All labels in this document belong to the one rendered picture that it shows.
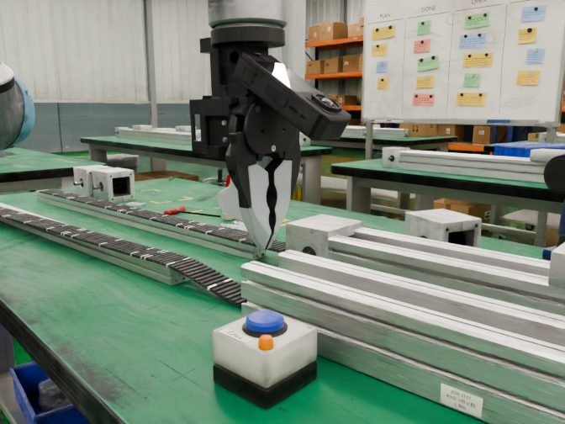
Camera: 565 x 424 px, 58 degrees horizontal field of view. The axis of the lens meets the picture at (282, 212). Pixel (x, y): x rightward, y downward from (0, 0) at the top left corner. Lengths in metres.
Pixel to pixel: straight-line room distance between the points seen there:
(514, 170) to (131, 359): 1.83
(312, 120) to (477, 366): 0.27
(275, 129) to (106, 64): 12.11
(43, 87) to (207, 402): 11.61
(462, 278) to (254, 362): 0.33
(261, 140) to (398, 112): 3.58
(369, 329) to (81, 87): 11.93
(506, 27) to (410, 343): 3.24
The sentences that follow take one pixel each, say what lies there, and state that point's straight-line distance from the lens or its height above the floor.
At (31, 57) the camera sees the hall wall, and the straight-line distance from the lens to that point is 12.05.
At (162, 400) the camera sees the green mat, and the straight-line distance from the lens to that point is 0.56.
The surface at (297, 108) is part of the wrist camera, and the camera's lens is 0.44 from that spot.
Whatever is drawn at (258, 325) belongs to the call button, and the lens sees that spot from 0.53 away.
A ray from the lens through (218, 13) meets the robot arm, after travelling 0.49.
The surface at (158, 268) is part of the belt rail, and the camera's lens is 0.88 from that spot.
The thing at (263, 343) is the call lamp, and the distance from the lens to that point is 0.50.
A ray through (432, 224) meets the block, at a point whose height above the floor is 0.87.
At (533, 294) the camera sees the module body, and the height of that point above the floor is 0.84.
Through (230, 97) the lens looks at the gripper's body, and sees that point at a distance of 0.51.
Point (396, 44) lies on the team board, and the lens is 4.09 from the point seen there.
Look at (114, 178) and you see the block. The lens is 1.66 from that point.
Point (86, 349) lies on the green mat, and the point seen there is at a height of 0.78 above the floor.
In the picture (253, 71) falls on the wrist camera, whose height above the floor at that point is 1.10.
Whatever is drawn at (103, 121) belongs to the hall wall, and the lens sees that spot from 12.48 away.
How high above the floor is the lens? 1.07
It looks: 12 degrees down
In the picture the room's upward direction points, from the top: straight up
